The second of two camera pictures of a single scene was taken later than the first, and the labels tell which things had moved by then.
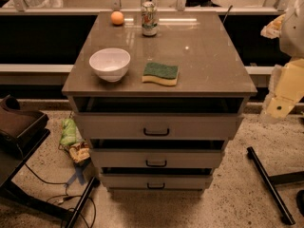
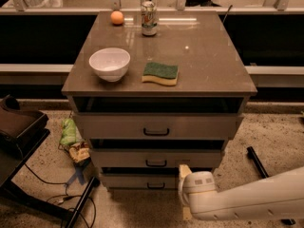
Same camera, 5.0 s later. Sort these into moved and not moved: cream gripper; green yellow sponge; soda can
Moved: cream gripper
Not moved: soda can; green yellow sponge
